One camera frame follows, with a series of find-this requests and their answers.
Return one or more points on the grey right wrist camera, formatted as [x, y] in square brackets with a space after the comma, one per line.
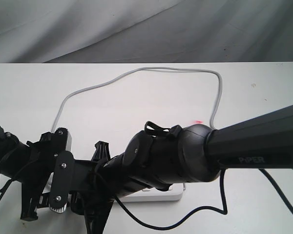
[61, 182]

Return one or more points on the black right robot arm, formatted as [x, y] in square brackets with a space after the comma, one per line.
[158, 157]

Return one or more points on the white five-outlet power strip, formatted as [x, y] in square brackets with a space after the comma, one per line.
[174, 193]

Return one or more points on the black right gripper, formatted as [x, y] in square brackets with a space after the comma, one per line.
[93, 184]

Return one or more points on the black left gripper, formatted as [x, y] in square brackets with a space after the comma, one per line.
[38, 170]

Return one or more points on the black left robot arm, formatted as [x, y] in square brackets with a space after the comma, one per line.
[14, 155]

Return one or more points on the grey backdrop cloth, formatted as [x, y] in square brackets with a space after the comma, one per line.
[145, 31]

